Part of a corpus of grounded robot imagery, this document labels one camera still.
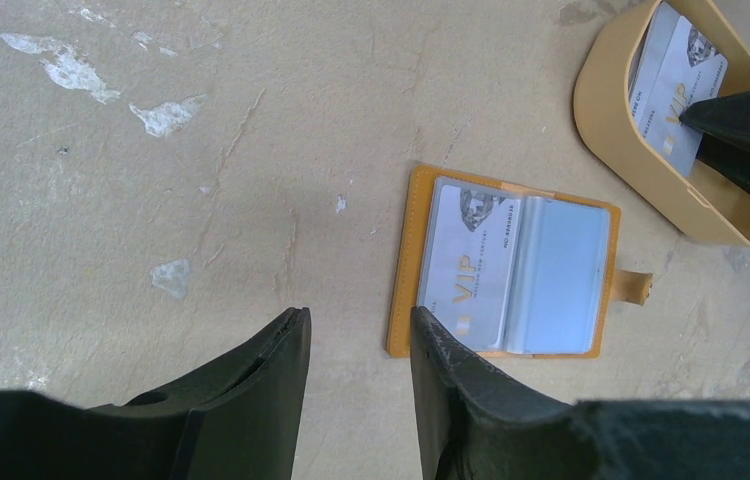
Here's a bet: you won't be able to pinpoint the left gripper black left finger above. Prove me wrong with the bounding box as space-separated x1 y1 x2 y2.
0 308 311 479

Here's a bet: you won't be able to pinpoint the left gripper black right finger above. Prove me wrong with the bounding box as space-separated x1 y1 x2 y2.
410 307 750 479

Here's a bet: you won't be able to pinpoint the orange oval tray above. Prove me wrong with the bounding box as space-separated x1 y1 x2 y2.
573 1 750 247

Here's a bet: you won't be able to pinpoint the orange card holder wallet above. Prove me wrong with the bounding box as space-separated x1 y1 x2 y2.
386 164 652 358

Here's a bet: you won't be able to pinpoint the silver credit cards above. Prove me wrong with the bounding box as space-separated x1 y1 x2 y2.
629 1 728 177

